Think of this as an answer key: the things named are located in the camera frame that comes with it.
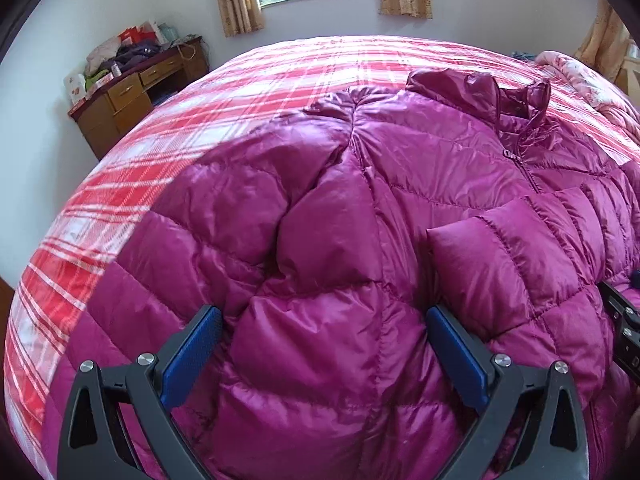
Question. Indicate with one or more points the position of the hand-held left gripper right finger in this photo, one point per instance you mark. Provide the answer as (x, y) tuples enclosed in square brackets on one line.
[(457, 350)]

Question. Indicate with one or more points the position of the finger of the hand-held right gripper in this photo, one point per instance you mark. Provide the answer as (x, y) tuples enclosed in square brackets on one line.
[(636, 278), (625, 335)]

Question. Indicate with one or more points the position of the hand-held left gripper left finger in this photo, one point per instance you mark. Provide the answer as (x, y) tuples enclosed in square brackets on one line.
[(192, 345)]

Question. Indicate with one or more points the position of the magenta down jacket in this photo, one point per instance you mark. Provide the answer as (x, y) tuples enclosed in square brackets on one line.
[(325, 210)]

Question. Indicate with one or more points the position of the purple clothes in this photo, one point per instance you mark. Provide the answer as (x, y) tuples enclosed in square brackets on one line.
[(137, 55)]

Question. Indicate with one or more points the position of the pale pink clothes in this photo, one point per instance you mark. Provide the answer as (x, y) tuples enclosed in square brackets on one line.
[(102, 55)]

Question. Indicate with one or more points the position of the pink floral quilt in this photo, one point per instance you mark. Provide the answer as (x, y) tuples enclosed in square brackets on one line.
[(585, 77)]

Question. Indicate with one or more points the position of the blue cloth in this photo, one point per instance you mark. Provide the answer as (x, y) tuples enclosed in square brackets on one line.
[(522, 54)]

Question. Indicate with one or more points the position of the wooden desk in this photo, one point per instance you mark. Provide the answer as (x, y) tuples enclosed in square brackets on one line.
[(125, 95)]

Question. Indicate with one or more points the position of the bed with red plaid sheet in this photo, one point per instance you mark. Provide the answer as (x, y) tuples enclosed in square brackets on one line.
[(250, 85)]

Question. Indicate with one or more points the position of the green cloth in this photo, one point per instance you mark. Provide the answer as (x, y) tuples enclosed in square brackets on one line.
[(97, 81)]

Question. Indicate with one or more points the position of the white box with red print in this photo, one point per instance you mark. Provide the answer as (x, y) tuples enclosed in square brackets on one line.
[(75, 89)]

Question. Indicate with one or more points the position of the red and white bag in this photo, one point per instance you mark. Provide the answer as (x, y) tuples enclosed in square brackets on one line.
[(140, 34)]

